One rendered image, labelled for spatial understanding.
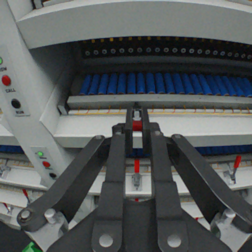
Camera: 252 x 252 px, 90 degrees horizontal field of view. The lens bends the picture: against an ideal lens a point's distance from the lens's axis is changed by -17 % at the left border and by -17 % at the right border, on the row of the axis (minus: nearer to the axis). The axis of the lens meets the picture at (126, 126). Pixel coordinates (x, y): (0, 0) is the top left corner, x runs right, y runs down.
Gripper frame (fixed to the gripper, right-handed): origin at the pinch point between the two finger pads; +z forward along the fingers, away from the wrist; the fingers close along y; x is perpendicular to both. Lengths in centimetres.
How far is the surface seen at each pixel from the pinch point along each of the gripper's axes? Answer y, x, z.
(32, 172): -32.5, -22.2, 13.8
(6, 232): -98, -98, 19
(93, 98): -8.3, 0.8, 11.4
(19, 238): -84, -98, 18
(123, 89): -2.7, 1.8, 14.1
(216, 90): 17.1, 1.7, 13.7
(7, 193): -58, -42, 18
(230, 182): 25.6, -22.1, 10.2
